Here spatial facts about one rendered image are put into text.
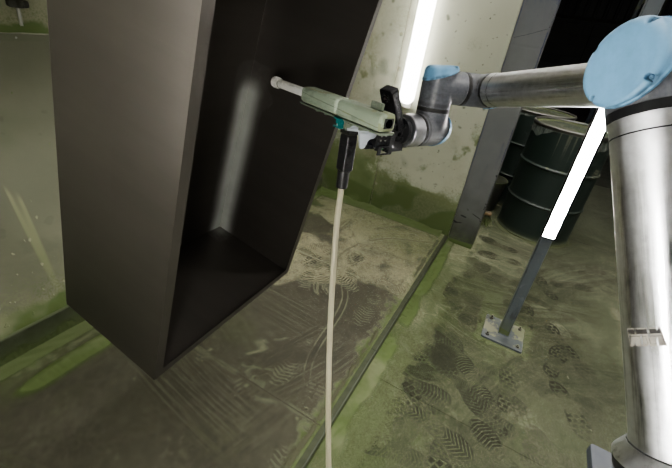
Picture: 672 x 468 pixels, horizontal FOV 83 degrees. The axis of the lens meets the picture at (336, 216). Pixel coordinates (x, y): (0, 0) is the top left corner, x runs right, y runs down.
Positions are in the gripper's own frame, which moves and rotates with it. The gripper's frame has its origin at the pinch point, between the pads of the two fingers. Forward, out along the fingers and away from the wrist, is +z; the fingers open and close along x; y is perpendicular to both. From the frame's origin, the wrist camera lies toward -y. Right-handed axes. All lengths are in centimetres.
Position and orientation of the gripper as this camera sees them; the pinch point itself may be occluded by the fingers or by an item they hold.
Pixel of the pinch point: (347, 123)
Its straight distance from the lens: 91.6
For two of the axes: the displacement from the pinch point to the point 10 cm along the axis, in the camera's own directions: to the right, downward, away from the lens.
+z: -7.8, 1.6, -6.1
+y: -1.6, 8.8, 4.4
